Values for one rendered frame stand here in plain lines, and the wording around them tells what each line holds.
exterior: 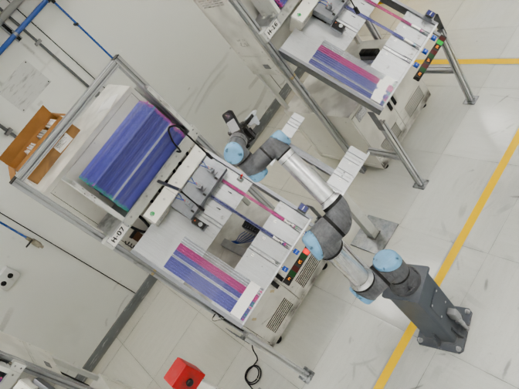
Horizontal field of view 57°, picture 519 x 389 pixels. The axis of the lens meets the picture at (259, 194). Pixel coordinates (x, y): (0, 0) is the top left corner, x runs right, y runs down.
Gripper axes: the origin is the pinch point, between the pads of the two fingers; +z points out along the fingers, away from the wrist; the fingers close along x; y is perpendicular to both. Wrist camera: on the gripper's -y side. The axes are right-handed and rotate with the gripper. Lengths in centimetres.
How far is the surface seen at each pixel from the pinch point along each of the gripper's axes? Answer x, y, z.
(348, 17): 54, 13, 115
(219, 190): -48, 29, 29
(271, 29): 17, -14, 89
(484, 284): 37, 155, 15
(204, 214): -60, 32, 18
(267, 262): -44, 70, 4
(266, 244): -40, 64, 11
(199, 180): -51, 17, 26
